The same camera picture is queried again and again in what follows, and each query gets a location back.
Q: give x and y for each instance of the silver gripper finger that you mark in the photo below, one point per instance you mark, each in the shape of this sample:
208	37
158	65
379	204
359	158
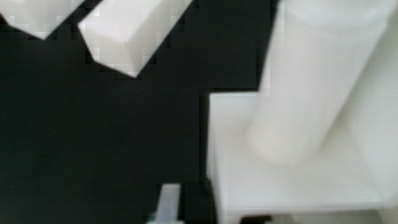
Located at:
185	205

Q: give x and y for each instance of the white chair seat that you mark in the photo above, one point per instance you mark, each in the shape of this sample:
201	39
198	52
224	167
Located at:
345	179

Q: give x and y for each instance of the white long chair back bar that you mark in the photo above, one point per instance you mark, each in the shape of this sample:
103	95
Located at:
125	29

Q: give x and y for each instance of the white chair leg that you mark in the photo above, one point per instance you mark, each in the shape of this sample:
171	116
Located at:
325	35

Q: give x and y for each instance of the white rear chair bar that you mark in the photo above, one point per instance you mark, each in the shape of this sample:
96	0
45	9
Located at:
36	15

